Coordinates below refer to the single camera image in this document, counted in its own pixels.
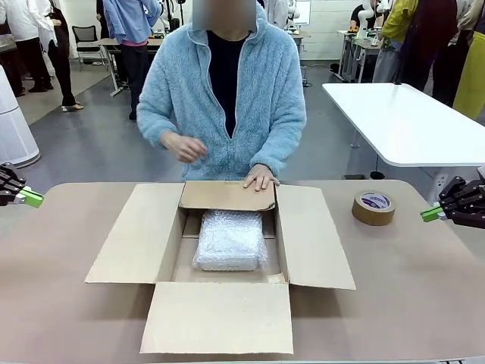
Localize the brown packing tape roll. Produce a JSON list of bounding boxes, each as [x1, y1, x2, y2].
[[351, 190, 397, 227]]

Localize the bubble-wrapped clock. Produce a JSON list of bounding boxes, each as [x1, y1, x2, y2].
[[192, 210, 269, 273]]

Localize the brown cardboard box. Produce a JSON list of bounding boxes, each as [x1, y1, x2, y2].
[[83, 180, 357, 356]]

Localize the person's left forearm blue sleeve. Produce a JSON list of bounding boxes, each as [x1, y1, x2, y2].
[[249, 124, 307, 177]]

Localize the person's right forearm blue sleeve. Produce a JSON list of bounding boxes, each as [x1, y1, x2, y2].
[[136, 94, 181, 149]]

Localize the person's right hand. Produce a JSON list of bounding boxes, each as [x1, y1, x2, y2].
[[158, 130, 208, 164]]

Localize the person's left hand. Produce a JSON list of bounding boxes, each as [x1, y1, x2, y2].
[[242, 163, 280, 192]]

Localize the white table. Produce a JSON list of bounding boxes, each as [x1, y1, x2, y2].
[[321, 82, 485, 206]]

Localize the person in yellow trousers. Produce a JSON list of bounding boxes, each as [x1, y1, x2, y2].
[[452, 0, 485, 122]]

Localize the person in long white coat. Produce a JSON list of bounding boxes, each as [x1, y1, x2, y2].
[[36, 0, 84, 113]]

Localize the person in white shirt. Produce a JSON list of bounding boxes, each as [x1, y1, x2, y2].
[[0, 0, 54, 94]]

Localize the person in dark brown coat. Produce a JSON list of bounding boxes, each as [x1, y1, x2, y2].
[[401, 0, 459, 99]]

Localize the black mesh office chair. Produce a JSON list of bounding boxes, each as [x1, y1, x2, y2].
[[71, 24, 107, 73]]

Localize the person in blue shirt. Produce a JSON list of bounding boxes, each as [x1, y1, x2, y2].
[[96, 0, 162, 121]]

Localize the person in yellow jacket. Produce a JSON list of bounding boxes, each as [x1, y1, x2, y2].
[[373, 0, 421, 84]]

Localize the grey workbench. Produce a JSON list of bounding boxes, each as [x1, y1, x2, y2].
[[336, 29, 383, 83]]

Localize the person in blue fleece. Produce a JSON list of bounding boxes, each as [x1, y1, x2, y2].
[[136, 0, 307, 183]]

